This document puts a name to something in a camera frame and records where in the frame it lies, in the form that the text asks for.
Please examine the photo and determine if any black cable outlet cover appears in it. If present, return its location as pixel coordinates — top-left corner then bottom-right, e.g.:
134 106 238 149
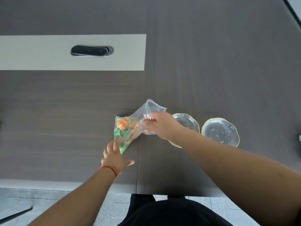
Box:
70 45 114 57

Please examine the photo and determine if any pile of green orange candies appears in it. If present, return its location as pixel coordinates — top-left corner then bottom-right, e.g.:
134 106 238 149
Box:
114 116 141 154

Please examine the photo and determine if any person's left forearm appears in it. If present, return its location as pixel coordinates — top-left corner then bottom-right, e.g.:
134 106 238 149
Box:
27 167 118 226

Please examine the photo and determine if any dark wooden table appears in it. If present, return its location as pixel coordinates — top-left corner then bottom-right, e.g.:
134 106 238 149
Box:
0 0 301 198

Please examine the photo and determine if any person's right hand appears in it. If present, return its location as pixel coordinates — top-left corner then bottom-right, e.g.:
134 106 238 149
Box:
142 111 183 142

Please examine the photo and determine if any black clothing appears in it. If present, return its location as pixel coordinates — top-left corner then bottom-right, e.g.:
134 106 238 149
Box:
117 193 233 226

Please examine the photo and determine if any red string bracelet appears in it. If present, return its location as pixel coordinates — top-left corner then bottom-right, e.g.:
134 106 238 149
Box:
98 165 118 179

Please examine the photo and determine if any clear plastic bag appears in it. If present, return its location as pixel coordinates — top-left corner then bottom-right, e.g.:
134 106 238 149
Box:
114 99 167 154

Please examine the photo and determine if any person's right forearm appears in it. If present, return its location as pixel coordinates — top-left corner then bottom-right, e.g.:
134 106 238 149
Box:
168 126 301 226

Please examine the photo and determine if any black metal rod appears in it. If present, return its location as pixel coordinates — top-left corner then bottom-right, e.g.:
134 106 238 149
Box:
0 206 33 224

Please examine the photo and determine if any gold-rimmed glass plate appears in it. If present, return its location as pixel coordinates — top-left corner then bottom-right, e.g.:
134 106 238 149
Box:
168 113 201 148
201 118 240 148

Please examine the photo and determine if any person's left hand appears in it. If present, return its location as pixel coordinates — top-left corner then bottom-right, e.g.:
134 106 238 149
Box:
100 136 135 175

